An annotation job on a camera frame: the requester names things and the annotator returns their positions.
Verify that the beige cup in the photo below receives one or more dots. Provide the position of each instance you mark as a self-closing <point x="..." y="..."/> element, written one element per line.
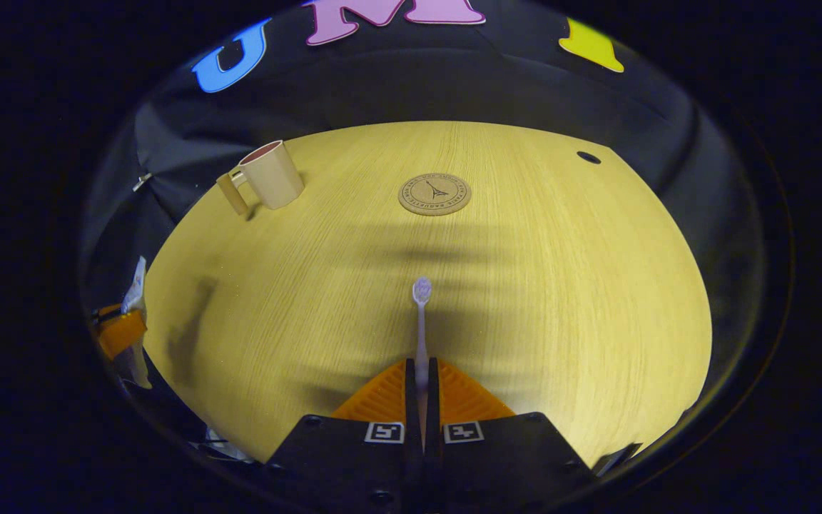
<point x="275" y="182"/>

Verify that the white toothbrush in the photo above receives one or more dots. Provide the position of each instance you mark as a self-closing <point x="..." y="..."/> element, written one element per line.
<point x="422" y="335"/>

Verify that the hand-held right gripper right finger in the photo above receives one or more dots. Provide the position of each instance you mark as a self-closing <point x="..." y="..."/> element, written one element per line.
<point x="504" y="464"/>

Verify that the black backdrop cloth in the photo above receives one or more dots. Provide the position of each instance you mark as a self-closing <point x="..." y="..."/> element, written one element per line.
<point x="397" y="78"/>

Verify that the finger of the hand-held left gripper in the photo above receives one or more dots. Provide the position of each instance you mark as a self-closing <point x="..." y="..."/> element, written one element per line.
<point x="122" y="334"/>

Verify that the round cork coaster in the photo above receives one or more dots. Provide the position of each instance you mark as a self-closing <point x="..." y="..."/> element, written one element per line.
<point x="434" y="194"/>

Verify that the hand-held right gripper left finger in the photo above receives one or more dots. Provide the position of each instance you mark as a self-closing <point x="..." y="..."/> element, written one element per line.
<point x="354" y="464"/>

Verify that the metal clip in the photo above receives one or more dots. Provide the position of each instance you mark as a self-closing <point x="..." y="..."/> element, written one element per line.
<point x="141" y="182"/>

